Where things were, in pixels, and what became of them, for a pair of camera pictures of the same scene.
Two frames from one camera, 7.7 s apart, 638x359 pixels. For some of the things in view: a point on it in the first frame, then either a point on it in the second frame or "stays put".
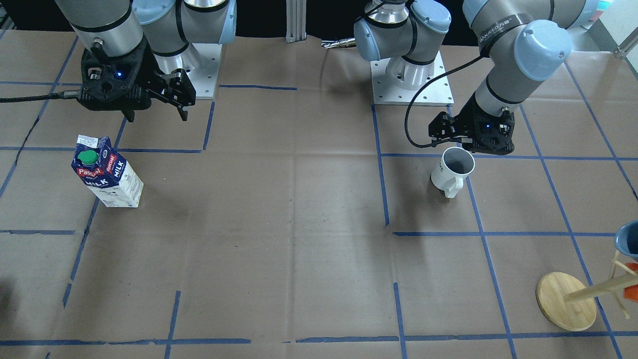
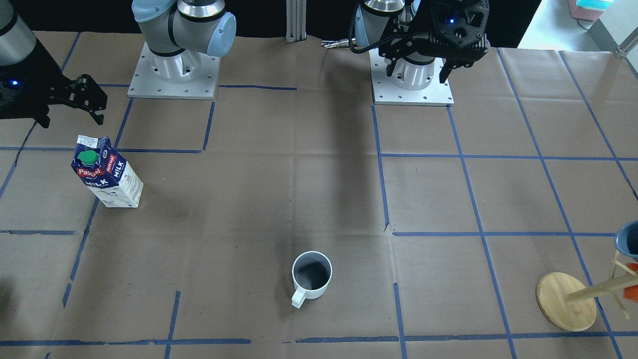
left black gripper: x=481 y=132 to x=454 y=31
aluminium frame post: x=296 y=21 stays put
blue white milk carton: x=105 y=172 stays put
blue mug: x=626 y=239 stays put
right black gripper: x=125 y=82 to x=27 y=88
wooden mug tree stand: x=564 y=300 stays put
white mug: x=455 y=163 to x=312 y=272
